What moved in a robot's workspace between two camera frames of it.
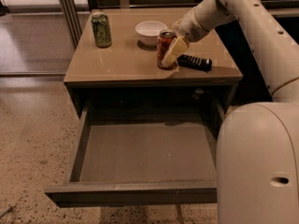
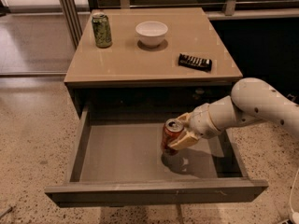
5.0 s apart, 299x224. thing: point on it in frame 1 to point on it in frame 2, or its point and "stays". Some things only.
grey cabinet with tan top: [113, 64] stays
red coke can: [164, 41] to [171, 131]
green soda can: [101, 28] stays
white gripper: [189, 27] to [199, 121]
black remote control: [195, 63] stays
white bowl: [148, 31] stays
